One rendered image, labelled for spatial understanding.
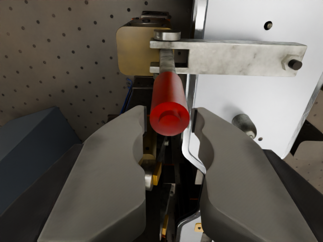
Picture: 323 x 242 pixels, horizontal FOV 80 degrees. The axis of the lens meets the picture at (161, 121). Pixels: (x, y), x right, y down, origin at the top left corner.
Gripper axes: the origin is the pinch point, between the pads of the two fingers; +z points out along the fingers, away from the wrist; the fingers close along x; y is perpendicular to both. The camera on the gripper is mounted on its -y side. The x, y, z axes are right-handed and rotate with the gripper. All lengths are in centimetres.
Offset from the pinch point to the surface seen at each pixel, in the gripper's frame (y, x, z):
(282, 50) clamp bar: -1.3, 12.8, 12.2
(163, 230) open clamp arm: 32.1, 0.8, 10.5
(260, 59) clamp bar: -0.2, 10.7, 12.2
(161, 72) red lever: -0.8, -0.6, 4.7
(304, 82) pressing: 4.8, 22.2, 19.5
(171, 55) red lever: -0.9, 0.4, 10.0
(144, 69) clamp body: 2.0, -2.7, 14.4
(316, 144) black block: 18.0, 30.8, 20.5
